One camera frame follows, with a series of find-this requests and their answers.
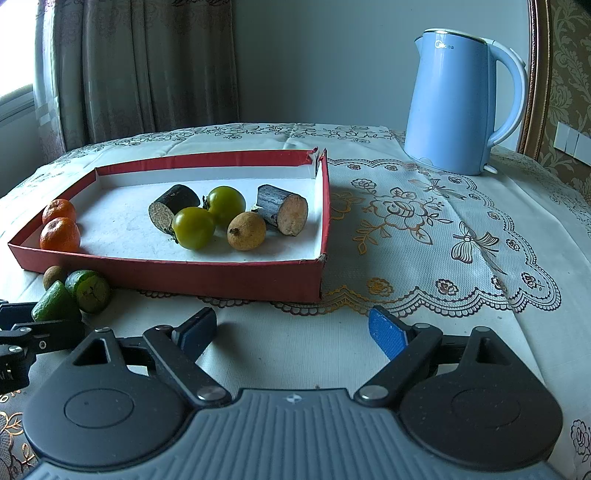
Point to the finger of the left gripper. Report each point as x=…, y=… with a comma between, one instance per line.
x=22, y=340

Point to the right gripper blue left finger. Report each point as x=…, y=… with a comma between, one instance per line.
x=194, y=335

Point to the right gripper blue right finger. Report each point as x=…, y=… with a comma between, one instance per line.
x=388, y=332

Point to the green cut cucumber piece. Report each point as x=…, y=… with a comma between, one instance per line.
x=90, y=290

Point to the green tomato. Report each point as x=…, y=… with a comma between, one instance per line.
x=224, y=203
x=193, y=228

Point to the orange mandarin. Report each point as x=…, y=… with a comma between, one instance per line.
x=59, y=208
x=60, y=234

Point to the brown longan fruit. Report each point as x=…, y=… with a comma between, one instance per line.
x=246, y=232

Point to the dark sugarcane piece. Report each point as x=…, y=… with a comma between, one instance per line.
x=286, y=211
x=163, y=210

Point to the brown longan on table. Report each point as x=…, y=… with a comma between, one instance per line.
x=54, y=274

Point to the red shallow cardboard tray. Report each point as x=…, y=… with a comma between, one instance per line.
x=119, y=241

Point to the white embroidered tablecloth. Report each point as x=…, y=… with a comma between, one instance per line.
x=510, y=250

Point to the light blue electric kettle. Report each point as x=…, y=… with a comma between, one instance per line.
x=451, y=124

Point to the brown curtain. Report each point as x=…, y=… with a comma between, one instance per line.
x=112, y=69

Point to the gold framed headboard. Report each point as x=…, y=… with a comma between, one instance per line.
x=559, y=86

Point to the window frame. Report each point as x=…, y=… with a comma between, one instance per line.
x=16, y=104

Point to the white wall switch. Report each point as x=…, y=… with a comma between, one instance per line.
x=573, y=143

